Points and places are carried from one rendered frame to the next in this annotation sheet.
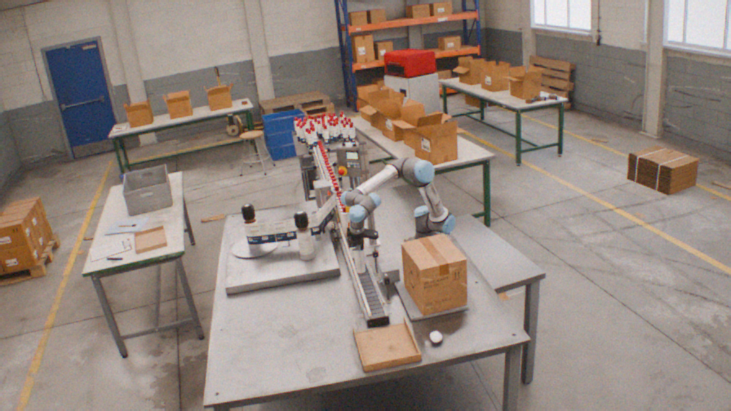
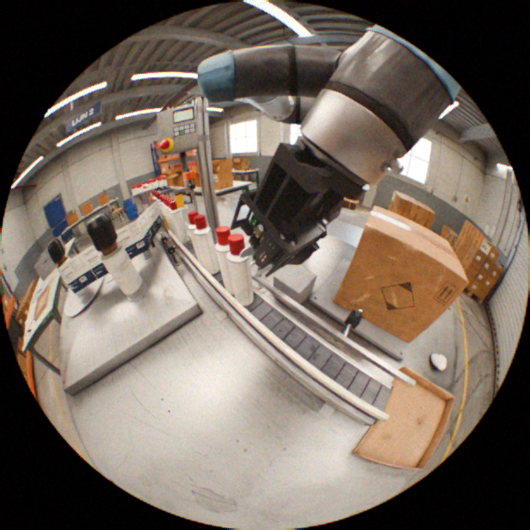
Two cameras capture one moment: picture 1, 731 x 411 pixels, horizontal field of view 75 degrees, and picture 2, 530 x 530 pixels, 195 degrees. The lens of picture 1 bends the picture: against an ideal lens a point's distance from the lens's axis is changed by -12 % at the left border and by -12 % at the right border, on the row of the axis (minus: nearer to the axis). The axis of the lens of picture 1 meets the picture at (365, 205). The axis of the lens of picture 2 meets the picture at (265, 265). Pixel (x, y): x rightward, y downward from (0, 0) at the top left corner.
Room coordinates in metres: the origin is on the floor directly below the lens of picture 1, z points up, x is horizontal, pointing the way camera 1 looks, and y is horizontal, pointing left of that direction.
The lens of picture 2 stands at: (2.37, 0.18, 1.24)
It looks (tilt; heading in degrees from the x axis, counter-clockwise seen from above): 40 degrees down; 323
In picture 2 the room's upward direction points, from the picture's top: straight up
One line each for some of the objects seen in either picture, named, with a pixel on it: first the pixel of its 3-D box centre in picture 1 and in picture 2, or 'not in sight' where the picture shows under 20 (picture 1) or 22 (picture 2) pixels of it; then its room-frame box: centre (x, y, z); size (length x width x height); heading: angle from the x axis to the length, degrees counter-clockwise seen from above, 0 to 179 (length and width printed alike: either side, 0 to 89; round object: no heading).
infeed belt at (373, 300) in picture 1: (351, 245); (194, 254); (2.98, 0.12, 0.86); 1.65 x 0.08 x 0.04; 8
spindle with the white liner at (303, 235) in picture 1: (303, 235); (115, 259); (2.87, 0.38, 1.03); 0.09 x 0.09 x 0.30
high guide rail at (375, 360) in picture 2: (363, 253); (236, 262); (2.70, 0.04, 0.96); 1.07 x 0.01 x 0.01; 8
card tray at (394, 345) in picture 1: (385, 342); (416, 425); (1.99, -0.02, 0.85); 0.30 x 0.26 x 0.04; 8
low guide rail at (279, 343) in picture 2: (352, 262); (218, 286); (2.69, 0.11, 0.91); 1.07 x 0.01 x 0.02; 8
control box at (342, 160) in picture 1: (352, 160); (181, 130); (3.10, 0.05, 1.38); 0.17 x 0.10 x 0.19; 63
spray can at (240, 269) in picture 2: (359, 255); (240, 274); (2.62, 0.06, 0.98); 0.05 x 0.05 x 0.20
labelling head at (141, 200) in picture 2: (325, 201); (149, 211); (3.39, 0.27, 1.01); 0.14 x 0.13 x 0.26; 8
